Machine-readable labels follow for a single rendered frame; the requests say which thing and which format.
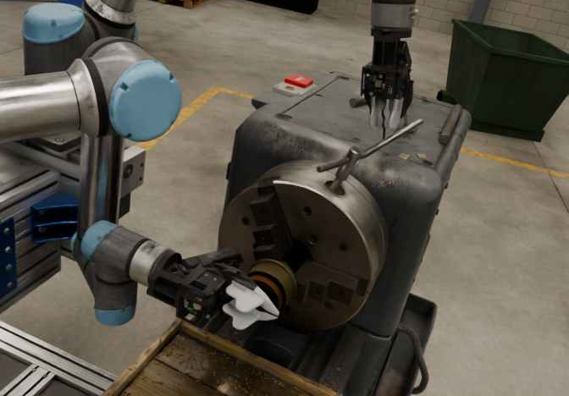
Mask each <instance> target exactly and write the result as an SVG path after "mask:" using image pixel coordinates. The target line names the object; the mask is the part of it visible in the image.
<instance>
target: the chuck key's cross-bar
mask: <svg viewBox="0 0 569 396"><path fill-rule="evenodd" d="M422 123H423V120H422V119H421V118H419V119H418V120H416V121H414V122H413V123H411V124H409V125H407V126H406V127H404V128H403V129H400V130H399V131H397V132H395V133H394V134H392V135H391V136H389V137H387V138H385V139H384V140H381V141H380V142H379V143H377V144H376V145H374V146H372V147H370V148H368V149H366V150H365V151H363V152H362V154H361V155H360V157H359V158H358V160H361V159H363V158H366V157H368V156H370V155H371V154H373V153H374V152H376V151H378V150H379V149H381V148H383V147H384V146H387V145H388V144H389V143H391V142H392V141H394V140H396V139H398V138H400V137H401V136H403V135H404V134H406V133H407V132H409V131H411V130H412V129H415V128H416V127H417V126H419V125H420V124H422ZM358 160H357V161H358ZM348 163H351V159H350V158H349V157H344V158H341V159H339V160H336V161H332V162H328V163H325V164H323V165H319V166H317V171H318V173H322V172H325V171H328V170H330V169H333V168H337V167H340V166H343V165H346V164H348Z"/></svg>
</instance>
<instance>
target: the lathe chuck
mask: <svg viewBox="0 0 569 396"><path fill-rule="evenodd" d="M335 178H336V177H335V174H333V173H330V172H328V171H325V172H322V173H318V171H317V168H314V167H309V166H302V165H293V166H285V167H281V168H275V169H274V170H271V171H269V172H267V173H265V174H264V175H262V176H261V177H260V178H258V179H257V180H256V181H254V182H253V183H252V184H250V185H249V186H248V187H247V188H245V189H244V190H243V191H241V192H240V193H239V194H238V195H237V196H236V197H235V198H234V199H233V200H232V201H231V202H230V203H229V204H228V206H227V208H226V209H225V211H224V214H223V216H222V218H221V221H220V224H219V228H218V250H222V249H226V248H229V247H233V246H234V247H235V248H236V249H237V250H238V251H239V252H240V253H241V259H240V265H239V268H238V269H240V270H241V271H242V272H244V273H245V274H246V275H247V274H248V272H249V269H250V267H251V266H252V264H253V263H254V262H256V260H255V257H254V255H253V253H252V252H253V251H254V250H255V249H256V248H257V243H256V241H255V239H254V236H253V233H252V230H254V229H255V228H256V227H257V225H256V223H255V220H254V217H253V215H252V212H251V208H250V206H249V204H250V203H251V202H252V201H254V200H255V199H256V198H257V197H258V196H259V194H258V191H257V187H258V185H260V184H262V183H265V182H270V181H273V184H274V187H275V189H276V192H277V195H278V198H279V202H280V205H281V206H282V209H283V212H284V216H285V219H286V222H287V224H288V227H289V229H290V233H291V236H292V238H293V239H296V240H298V241H300V242H302V243H303V244H304V245H305V246H306V247H307V248H308V249H309V250H310V252H311V254H312V258H313V260H315V261H319V262H322V263H323V264H326V265H329V266H331V267H334V268H337V269H340V270H341V271H344V272H348V273H350V274H352V275H355V276H357V277H359V278H363V279H366V280H367V281H370V284H369V286H368V290H367V293H366V294H365V295H364V297H362V296H360V295H358V294H357V295H356V296H355V298H354V300H353V301H352V303H351V306H348V305H344V304H341V303H340V302H337V301H335V300H331V299H329V298H327V297H326V299H325V301H324V302H323V303H320V302H318V301H316V300H313V299H310V298H308V297H307V298H306V299H305V301H304V302H303V303H301V302H299V301H297V300H292V301H291V302H290V303H289V304H287V305H285V307H284V309H283V310H281V311H279V316H278V318H277V319H274V320H272V321H274V322H277V323H279V324H281V325H284V326H287V327H292V328H295V329H300V330H310V331H315V330H324V329H329V328H332V327H337V326H339V325H340V324H343V323H344V322H347V321H348V320H350V319H351V318H352V317H353V316H354V315H355V314H356V313H357V312H358V311H359V310H360V309H361V308H362V307H363V305H364V304H365V302H366V300H367V297H368V296H369V294H370V292H371V290H372V288H373V285H374V284H375V282H376V280H377V278H378V275H379V274H380V271H381V269H382V265H383V262H384V236H383V232H382V229H381V227H380V224H379V221H378V219H377V217H376V215H375V213H374V211H373V209H372V208H371V207H370V205H369V204H368V202H367V201H366V199H365V198H364V197H363V196H362V195H361V194H360V193H359V192H358V191H357V190H356V189H355V188H354V187H353V186H351V185H350V184H349V183H347V182H346V181H342V183H341V185H340V188H341V189H342V193H341V194H337V193H334V192H333V191H332V190H330V189H329V188H328V187H327V186H326V184H327V183H329V182H330V183H333V182H334V180H335ZM282 259H283V260H284V261H285V262H286V263H287V264H288V265H289V266H290V267H291V268H292V270H293V272H294V274H295V273H296V272H297V270H298V269H299V268H300V266H301V265H302V264H303V262H304V261H305V260H306V258H305V257H303V256H300V255H298V254H297V253H296V252H294V251H293V249H292V248H290V249H289V251H288V252H287V253H286V254H285V255H284V257H283V258H282Z"/></svg>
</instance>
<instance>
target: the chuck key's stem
mask: <svg viewBox="0 0 569 396"><path fill-rule="evenodd" d="M361 154H362V152H361V150H360V149H358V148H357V147H354V146H352V147H351V148H350V149H349V151H348V152H347V154H346V155H345V157H349V158H350V159H351V163H348V164H346V165H343V166H340V167H339V168H338V170H337V172H336V173H335V177H336V178H335V180H334V182H333V183H332V185H331V186H329V187H330V188H332V189H333V190H334V191H336V190H338V189H339V187H340V185H341V183H342V181H346V179H347V178H348V176H349V174H350V172H351V170H352V169H353V168H354V166H355V164H356V162H357V160H358V158H359V157H360V155H361Z"/></svg>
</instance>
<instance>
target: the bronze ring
mask: <svg viewBox="0 0 569 396"><path fill-rule="evenodd" d="M294 275H295V274H294V272H293V270H292V268H291V267H290V266H289V265H288V264H287V263H286V262H284V261H281V260H280V261H276V260H274V259H268V258H265V259H261V260H258V261H256V262H254V263H253V264H252V266H251V267H250V269H249V272H248V274H247V276H248V277H249V278H251V279H252V280H253V281H254V282H255V283H256V284H257V286H258V287H259V288H260V289H261V290H262V291H263V292H264V293H265V294H266V295H267V297H269V299H270V300H271V301H272V302H273V304H274V305H275V307H276V308H277V310H278V311H281V310H283V309H284V307H285V305H287V304H289V303H290V302H291V301H292V300H293V299H294V298H295V296H296V292H297V283H296V279H295V277H294Z"/></svg>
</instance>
